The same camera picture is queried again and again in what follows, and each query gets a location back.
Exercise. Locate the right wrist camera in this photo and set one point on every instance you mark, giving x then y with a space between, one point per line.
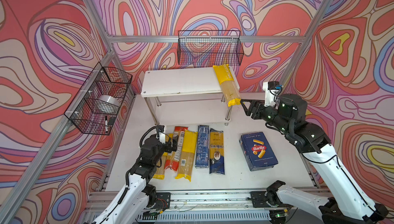
272 89

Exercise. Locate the red spaghetti bag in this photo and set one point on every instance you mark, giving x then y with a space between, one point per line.
173 158

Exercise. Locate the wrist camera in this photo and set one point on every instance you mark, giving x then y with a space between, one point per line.
161 136
272 89

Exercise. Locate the blue spaghetti box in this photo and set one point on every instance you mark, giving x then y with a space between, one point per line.
202 151

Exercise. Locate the black wire basket left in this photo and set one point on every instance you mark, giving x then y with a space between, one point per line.
87 113

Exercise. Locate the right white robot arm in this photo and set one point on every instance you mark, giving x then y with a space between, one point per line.
348 203

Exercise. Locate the blue Barilla pasta box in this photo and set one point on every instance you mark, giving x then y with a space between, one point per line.
257 151

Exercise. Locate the black marker pen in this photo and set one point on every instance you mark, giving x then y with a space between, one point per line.
106 125

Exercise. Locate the black wire basket back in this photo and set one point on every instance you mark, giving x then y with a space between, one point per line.
207 48

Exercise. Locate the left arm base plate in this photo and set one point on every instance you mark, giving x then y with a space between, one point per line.
160 202

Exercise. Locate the silver tape roll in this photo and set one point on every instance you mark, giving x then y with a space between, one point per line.
109 99

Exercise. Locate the white shelf with metal legs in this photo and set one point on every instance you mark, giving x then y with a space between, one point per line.
185 96

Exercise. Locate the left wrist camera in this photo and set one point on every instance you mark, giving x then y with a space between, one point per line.
161 136

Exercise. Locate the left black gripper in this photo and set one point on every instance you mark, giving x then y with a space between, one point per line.
168 148

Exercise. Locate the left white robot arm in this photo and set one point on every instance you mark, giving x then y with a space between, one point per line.
138 196

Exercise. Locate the black wire basket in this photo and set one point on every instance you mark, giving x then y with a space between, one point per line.
87 113
207 48

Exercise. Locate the yellow spaghetti bag long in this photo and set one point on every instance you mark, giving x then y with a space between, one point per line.
187 155

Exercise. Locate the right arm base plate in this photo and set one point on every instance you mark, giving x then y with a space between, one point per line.
261 199

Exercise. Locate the dark blue spaghetti bag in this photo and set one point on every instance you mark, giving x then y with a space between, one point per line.
216 152

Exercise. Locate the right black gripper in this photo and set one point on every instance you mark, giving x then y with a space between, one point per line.
256 115

